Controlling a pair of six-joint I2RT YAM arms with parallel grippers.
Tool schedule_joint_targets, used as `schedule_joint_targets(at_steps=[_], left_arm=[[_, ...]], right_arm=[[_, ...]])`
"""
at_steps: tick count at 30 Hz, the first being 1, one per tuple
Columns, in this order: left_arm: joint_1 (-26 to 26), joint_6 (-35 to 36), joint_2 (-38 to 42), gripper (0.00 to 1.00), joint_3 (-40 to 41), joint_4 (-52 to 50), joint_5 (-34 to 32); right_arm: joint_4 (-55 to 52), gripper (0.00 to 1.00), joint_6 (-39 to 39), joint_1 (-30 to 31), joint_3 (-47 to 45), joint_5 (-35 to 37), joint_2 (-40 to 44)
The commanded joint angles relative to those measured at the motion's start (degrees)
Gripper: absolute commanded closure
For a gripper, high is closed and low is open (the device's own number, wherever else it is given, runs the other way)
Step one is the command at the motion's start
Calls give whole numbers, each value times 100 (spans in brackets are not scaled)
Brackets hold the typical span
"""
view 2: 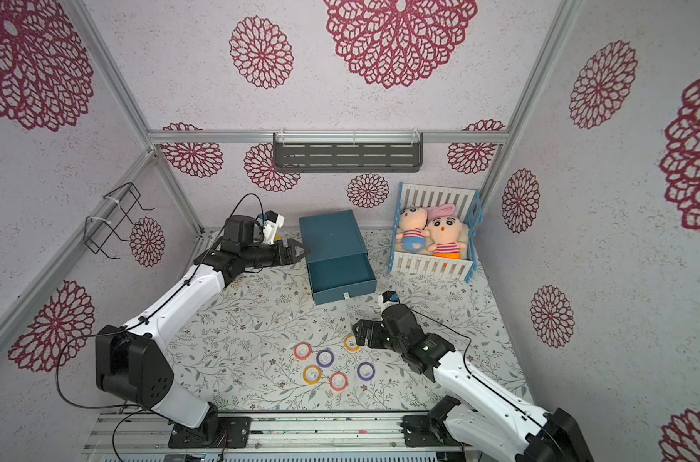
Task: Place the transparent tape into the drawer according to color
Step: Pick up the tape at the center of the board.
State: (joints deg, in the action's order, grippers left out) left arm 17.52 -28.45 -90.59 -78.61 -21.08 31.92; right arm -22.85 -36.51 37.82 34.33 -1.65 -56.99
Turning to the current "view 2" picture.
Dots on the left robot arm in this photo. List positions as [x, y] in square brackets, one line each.
[130, 359]

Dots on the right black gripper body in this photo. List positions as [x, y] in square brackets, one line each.
[370, 333]

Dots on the teal three-drawer cabinet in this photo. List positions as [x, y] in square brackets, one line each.
[337, 263]

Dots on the pink plush doll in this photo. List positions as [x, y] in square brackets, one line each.
[411, 234]

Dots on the purple tape roll right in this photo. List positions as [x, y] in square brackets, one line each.
[366, 371]

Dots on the red tape roll lower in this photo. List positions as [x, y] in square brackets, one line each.
[338, 382]

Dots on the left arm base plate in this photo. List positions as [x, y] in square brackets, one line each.
[215, 432]

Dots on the black-haired plush doll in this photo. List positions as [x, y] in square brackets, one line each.
[445, 231]

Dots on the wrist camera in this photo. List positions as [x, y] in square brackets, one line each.
[388, 298]
[247, 230]

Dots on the purple tape roll left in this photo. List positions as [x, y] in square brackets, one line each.
[325, 358]

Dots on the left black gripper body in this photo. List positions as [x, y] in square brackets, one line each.
[264, 255]

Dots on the aluminium rail frame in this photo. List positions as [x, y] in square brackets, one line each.
[272, 436]

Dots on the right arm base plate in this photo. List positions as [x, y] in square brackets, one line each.
[421, 432]

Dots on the black wire wall rack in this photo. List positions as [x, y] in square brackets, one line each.
[99, 230]

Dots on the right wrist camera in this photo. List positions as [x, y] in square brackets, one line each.
[388, 298]

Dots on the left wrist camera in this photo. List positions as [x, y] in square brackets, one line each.
[247, 230]

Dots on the purple tape roll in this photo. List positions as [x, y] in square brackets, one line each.
[325, 358]
[366, 371]

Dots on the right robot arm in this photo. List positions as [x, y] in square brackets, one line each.
[477, 410]

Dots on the yellow tape roll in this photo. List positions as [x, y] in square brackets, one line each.
[351, 344]
[312, 374]

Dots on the white blue toy crib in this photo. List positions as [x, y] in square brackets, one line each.
[468, 209]

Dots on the red tape roll upper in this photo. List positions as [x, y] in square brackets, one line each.
[302, 351]

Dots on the grey wall shelf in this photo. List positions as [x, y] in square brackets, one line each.
[353, 153]

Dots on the red tape roll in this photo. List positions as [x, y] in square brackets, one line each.
[302, 351]
[338, 382]

